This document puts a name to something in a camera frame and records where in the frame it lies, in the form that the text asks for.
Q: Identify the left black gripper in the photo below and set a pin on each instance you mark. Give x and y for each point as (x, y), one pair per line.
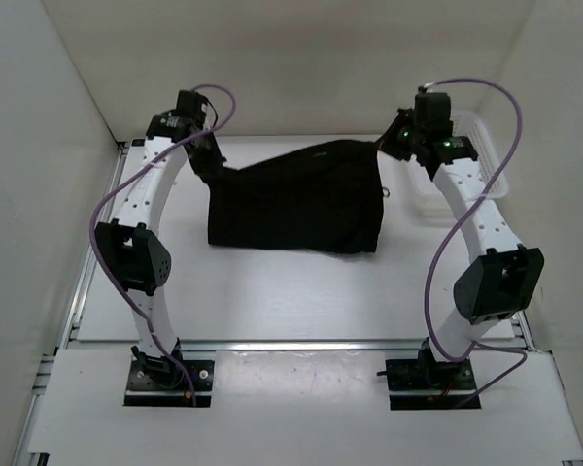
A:
(209, 169)

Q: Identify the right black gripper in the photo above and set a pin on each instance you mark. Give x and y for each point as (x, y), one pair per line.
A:
(386, 143)

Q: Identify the black shorts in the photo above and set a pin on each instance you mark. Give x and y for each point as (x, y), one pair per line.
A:
(327, 198)

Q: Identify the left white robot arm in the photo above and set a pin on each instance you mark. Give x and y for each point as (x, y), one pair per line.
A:
(127, 246)

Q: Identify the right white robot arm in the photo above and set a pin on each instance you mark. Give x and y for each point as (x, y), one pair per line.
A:
(502, 273)

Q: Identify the white plastic basket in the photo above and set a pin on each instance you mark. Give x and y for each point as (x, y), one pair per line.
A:
(425, 200)

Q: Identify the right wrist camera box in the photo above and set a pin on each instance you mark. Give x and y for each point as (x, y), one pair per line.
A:
(427, 87)

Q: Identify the aluminium frame rail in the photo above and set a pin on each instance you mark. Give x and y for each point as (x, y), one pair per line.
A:
(292, 345)

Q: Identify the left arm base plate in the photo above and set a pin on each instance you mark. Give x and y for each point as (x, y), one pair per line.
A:
(143, 390)

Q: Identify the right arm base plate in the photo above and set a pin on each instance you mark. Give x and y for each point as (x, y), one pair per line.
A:
(449, 386)

